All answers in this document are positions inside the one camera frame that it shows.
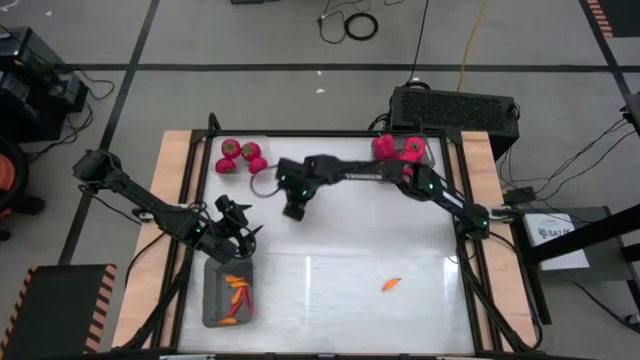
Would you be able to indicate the black computer case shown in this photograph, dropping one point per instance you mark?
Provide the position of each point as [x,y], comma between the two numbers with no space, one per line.
[450,110]

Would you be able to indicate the wooden base board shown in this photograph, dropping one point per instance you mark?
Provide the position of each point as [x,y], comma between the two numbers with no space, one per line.
[165,165]

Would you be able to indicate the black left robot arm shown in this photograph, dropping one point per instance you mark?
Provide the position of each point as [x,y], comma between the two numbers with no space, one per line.
[150,202]

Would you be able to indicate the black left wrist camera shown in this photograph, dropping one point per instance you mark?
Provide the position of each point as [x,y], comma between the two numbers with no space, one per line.
[225,205]

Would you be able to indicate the black power adapter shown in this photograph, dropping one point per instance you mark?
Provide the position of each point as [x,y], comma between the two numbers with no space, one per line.
[520,195]

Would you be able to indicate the grey plastic chili basket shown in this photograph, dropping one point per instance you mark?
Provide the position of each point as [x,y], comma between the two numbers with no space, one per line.
[212,295]

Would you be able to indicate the black orange-striped floor mat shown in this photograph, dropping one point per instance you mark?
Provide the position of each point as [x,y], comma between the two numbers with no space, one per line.
[620,15]
[55,310]

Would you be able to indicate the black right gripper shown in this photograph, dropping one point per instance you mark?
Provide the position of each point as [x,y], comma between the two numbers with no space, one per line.
[297,207]

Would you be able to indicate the white printed box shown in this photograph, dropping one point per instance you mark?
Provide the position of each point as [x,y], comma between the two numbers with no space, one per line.
[555,250]

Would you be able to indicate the black equipment stack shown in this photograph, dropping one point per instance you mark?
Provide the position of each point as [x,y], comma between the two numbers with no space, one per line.
[30,90]

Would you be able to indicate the small orange chili pepper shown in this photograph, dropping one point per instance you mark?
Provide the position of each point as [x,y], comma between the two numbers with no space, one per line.
[236,296]
[240,284]
[391,284]
[228,321]
[234,278]

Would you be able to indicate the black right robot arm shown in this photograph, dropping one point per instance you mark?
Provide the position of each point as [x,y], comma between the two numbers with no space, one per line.
[360,175]

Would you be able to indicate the black orange round container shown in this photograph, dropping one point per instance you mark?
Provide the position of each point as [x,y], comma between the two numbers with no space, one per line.
[5,172]

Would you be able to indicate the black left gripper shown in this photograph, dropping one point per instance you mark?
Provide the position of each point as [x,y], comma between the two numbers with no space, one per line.
[237,227]

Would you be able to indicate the clear plastic tomato basket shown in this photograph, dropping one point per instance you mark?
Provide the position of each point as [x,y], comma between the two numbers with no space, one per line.
[265,142]

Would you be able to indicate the black stand beam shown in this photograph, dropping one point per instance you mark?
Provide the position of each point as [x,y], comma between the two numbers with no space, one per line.
[600,230]

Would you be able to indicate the grey plastic pepper basket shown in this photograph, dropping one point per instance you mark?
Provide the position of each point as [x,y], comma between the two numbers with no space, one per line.
[429,157]

